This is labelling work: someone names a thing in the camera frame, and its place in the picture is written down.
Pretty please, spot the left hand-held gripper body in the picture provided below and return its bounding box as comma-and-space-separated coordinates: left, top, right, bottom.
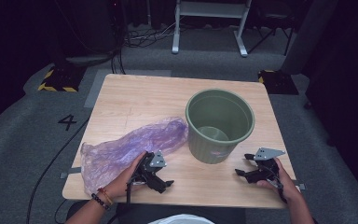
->
131, 150, 169, 194

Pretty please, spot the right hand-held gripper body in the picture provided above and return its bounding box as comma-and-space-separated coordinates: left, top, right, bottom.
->
248, 147, 286, 188

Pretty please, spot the purple plastic bag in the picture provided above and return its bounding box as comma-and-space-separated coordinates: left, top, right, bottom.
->
79, 116, 189, 196

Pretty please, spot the green plastic bin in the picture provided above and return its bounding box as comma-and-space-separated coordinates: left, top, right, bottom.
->
185, 88, 256, 165

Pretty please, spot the person's left hand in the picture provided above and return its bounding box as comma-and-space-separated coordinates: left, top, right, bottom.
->
104, 151, 147, 201

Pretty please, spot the person's right hand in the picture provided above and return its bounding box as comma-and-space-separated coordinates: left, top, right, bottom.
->
256, 157, 302, 203

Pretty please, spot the person's white shirt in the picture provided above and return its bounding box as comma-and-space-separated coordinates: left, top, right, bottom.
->
147, 214, 215, 224

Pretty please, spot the black yellow striped stand base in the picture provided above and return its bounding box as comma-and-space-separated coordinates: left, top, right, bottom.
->
37, 64, 87, 93
257, 69, 300, 95

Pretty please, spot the black chair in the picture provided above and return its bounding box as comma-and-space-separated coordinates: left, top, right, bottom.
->
246, 8, 296, 57

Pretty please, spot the grey column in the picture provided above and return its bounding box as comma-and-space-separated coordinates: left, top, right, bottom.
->
280, 0, 340, 76

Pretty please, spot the right hand-held gripper cable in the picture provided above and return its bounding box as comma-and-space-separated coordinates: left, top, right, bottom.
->
271, 175, 289, 204

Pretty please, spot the hand-held gripper cable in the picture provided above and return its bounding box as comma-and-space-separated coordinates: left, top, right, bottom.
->
271, 175, 289, 204
124, 176, 135, 207

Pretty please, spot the left hand-held gripper cable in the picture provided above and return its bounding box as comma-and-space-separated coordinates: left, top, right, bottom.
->
124, 176, 135, 207

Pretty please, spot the orange cord bracelet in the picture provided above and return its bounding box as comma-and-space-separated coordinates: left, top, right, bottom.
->
97, 187, 115, 205

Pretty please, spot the black bead bracelet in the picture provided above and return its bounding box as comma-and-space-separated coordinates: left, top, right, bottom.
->
90, 192, 111, 211

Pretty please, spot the black floor cable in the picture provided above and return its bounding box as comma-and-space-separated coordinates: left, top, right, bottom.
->
26, 116, 91, 224

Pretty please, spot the tangle of floor cables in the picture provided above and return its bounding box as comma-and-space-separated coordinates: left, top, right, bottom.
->
110, 21, 181, 76

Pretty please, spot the white metal table frame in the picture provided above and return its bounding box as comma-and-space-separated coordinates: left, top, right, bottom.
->
171, 0, 253, 58

